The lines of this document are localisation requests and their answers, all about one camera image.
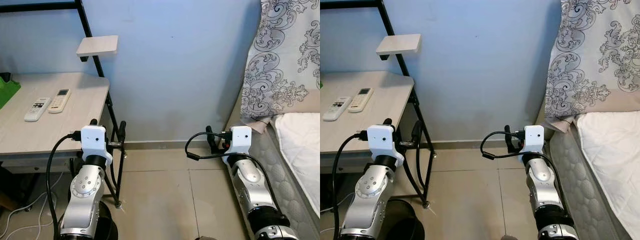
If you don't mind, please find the green pen holder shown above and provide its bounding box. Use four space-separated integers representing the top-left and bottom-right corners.
0 72 22 109

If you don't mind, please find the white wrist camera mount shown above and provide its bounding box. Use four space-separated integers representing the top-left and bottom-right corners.
366 124 405 166
223 126 252 155
520 125 545 155
80 125 114 166

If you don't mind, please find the small white wood shelf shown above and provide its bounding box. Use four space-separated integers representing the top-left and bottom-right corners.
375 33 422 61
76 35 119 62

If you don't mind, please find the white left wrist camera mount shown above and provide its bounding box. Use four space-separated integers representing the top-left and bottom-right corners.
80 125 114 166
366 124 405 166

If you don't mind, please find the white quilted bed sheet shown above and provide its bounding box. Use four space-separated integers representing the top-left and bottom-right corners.
274 112 321 216
575 111 640 240

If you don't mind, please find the grey sliding keyboard tray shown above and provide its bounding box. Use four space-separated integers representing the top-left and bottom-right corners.
0 152 83 175
320 151 371 169

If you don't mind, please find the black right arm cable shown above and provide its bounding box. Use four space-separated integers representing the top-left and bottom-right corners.
185 131 291 226
480 131 576 222

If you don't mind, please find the white power cable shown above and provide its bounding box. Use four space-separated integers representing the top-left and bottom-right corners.
0 170 66 240
320 192 351 236

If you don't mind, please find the grey patterned white pillow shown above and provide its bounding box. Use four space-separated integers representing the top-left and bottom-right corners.
240 0 321 135
544 0 640 134

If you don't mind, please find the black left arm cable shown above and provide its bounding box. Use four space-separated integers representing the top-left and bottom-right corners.
331 131 368 240
46 131 82 240

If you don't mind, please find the grey quilted mattress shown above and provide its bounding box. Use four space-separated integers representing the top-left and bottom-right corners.
547 125 633 240
225 117 321 240

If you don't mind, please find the light wood desk black frame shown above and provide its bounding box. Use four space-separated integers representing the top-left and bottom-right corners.
320 0 435 210
0 0 127 210

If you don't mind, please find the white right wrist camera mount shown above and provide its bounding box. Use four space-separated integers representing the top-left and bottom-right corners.
223 126 252 155
520 125 545 155

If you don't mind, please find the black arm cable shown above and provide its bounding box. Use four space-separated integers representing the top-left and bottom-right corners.
480 131 576 222
46 131 82 240
185 131 291 226
331 131 368 240

